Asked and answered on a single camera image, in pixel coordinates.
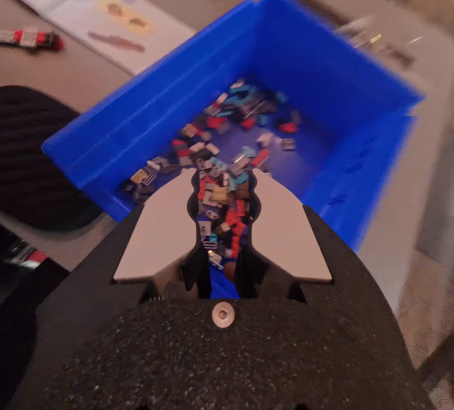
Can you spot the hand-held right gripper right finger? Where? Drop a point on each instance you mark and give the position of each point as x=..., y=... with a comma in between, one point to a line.
x=287, y=236

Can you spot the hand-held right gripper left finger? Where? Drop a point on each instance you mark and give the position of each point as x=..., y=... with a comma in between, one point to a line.
x=159, y=236

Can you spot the pile of lego bricks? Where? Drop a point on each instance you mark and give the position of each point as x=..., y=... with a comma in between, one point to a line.
x=227, y=126

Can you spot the blue plastic bin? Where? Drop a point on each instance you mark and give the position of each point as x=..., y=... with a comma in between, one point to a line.
x=319, y=80

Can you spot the red and grey lego assembly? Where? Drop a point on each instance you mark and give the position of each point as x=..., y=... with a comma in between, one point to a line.
x=32, y=38

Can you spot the clear plastic bag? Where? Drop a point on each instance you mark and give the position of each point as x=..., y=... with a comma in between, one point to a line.
x=361, y=32

